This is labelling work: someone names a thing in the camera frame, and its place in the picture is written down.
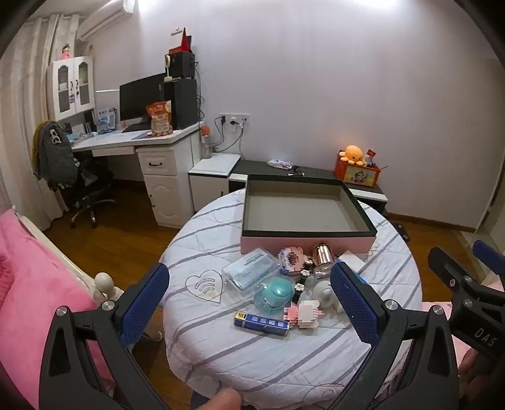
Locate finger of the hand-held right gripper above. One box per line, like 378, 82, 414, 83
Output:
472, 240, 505, 277
428, 246, 505, 351

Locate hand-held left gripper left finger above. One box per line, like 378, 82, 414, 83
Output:
39, 262, 170, 410

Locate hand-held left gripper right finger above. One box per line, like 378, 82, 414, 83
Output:
327, 260, 460, 410

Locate white animal figurine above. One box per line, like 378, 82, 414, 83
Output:
312, 281, 345, 313

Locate pink and white block toy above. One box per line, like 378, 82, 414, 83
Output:
282, 300, 325, 329

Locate glass jar rose gold lid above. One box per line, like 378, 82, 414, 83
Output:
310, 240, 337, 277

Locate teal round case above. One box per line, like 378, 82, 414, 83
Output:
252, 276, 295, 316

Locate blue and yellow rectangular box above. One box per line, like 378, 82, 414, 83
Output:
234, 311, 291, 337

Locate pink box with black rim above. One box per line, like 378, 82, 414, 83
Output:
241, 174, 378, 255

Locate clear dental flosser box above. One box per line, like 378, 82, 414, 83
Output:
222, 248, 282, 293

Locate person's right hand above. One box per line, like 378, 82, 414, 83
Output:
458, 349, 479, 397

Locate person's left hand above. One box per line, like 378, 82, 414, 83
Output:
195, 388, 242, 410

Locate small white box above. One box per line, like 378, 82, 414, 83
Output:
337, 251, 366, 274

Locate black hair claw clip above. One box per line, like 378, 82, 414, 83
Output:
293, 270, 313, 305

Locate clear acrylic heart sign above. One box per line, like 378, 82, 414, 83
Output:
185, 269, 224, 304

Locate pink colourful block toy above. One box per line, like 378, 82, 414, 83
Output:
278, 246, 313, 275

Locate pink blanket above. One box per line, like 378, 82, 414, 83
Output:
0, 209, 116, 410

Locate black office chair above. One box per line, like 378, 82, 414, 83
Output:
47, 157, 117, 229

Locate orange storage box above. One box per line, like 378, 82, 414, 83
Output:
335, 154, 383, 186

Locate white desk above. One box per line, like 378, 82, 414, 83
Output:
71, 120, 205, 228

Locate white side table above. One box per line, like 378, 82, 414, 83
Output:
188, 153, 241, 214

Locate orange octopus plush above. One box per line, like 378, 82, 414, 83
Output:
339, 145, 365, 165

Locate bottle with orange cap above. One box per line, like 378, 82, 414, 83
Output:
199, 124, 214, 159

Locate black low bench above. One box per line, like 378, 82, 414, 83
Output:
229, 160, 389, 214

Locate grey jacket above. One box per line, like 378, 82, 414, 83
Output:
33, 120, 78, 187

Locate orange snack bag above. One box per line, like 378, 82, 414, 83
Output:
146, 100, 175, 138

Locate blue and white box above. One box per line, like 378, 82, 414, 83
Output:
96, 106, 119, 135

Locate black speaker stack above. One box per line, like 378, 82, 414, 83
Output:
163, 79, 198, 130

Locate black monitor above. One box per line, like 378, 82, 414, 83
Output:
119, 73, 168, 123

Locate white curtain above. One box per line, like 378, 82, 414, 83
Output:
0, 12, 88, 234

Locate white glass door cabinet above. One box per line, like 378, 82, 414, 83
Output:
46, 55, 98, 122

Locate white air conditioner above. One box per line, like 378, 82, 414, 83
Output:
77, 0, 140, 41

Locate white bed frame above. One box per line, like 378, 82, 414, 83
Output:
14, 205, 163, 342

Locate power cables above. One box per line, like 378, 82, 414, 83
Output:
212, 116, 246, 154

